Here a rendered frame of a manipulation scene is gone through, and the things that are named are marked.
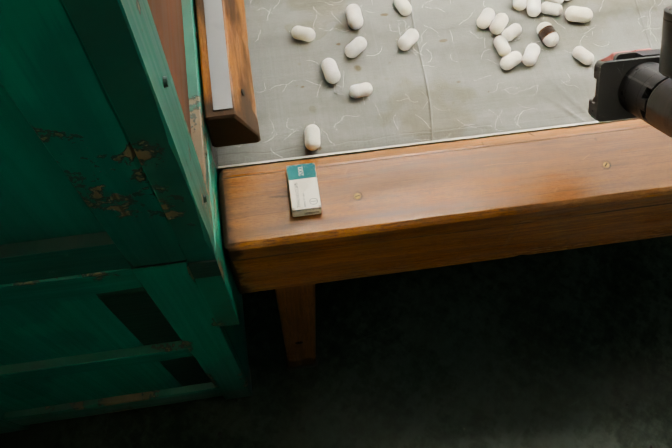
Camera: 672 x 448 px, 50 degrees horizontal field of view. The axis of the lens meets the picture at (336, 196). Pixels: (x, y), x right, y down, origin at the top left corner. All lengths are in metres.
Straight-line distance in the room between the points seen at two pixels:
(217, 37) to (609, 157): 0.50
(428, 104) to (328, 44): 0.16
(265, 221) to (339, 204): 0.09
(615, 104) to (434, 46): 0.30
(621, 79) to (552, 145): 0.16
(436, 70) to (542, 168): 0.20
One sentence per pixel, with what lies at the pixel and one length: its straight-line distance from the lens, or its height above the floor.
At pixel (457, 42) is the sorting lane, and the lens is 1.03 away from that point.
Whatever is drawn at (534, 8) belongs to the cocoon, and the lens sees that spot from 1.07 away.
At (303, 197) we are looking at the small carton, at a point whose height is 0.79.
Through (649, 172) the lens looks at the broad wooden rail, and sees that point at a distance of 0.97.
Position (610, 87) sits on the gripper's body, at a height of 0.92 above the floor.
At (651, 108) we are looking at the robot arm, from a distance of 0.77.
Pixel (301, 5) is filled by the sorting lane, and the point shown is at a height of 0.74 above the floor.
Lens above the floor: 1.55
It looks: 65 degrees down
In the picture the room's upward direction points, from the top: 3 degrees clockwise
